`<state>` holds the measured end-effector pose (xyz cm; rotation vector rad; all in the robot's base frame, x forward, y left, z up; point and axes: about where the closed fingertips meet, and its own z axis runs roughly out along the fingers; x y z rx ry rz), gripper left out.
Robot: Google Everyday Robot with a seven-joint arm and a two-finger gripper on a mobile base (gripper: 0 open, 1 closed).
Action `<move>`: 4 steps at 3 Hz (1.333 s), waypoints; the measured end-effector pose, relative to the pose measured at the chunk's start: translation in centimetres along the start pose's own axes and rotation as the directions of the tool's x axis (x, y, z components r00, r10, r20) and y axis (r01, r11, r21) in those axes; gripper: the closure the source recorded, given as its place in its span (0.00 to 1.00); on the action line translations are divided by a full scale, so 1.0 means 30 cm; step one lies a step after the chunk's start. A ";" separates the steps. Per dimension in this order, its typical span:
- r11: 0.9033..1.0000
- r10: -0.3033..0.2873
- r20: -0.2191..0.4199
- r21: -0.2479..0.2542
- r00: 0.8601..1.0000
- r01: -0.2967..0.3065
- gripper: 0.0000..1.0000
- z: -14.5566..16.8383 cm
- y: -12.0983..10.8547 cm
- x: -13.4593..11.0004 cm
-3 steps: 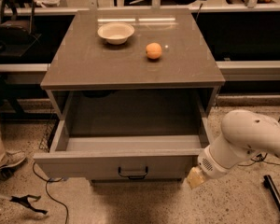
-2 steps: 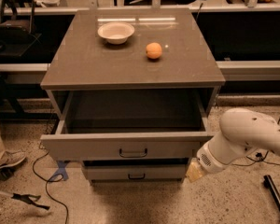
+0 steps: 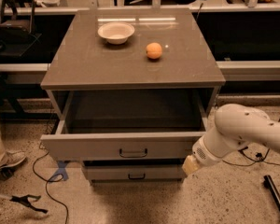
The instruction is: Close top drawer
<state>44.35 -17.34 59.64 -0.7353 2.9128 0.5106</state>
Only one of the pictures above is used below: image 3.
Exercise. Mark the black drawer handle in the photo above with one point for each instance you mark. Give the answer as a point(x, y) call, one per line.
point(136, 177)
point(133, 154)

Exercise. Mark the black chair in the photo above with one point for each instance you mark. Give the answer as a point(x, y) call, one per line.
point(17, 34)

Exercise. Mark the black bar on floor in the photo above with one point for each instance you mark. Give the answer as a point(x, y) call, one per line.
point(269, 184)

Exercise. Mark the white paper bowl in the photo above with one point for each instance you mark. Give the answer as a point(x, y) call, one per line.
point(116, 32)

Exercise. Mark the black top drawer handle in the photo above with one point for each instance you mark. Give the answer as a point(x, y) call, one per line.
point(133, 154)

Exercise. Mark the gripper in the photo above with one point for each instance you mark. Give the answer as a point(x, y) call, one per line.
point(200, 155)

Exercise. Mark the blue tape on floor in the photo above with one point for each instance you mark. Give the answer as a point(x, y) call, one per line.
point(61, 173)

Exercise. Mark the grey drawer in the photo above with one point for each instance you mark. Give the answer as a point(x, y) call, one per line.
point(106, 171)
point(95, 125)

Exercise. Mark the orange fruit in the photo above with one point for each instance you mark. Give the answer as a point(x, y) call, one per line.
point(154, 51)

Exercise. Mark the black grabber tool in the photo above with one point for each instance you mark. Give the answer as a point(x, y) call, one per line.
point(24, 200)

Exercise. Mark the black lower drawer handle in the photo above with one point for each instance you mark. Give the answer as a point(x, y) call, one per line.
point(136, 177)

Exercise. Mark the grey sneaker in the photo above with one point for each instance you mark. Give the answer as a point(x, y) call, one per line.
point(12, 159)

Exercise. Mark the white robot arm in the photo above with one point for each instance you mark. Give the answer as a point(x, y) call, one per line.
point(235, 127)

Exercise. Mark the grey top drawer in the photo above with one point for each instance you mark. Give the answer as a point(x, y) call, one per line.
point(95, 125)

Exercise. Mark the grey lower drawer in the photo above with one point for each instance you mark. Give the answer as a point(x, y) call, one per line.
point(106, 171)

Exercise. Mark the grey drawer cabinet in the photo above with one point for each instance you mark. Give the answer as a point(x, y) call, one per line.
point(87, 62)

